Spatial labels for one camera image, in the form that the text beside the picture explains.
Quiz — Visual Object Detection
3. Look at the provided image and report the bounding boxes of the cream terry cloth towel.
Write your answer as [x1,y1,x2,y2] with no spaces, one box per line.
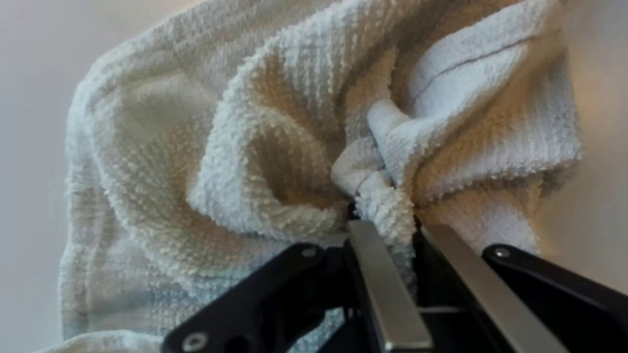
[38,0,585,353]

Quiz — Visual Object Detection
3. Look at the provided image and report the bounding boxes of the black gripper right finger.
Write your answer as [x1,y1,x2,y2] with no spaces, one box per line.
[416,224,628,353]

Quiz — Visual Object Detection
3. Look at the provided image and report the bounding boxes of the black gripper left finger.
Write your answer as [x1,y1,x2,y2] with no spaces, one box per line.
[161,219,436,353]

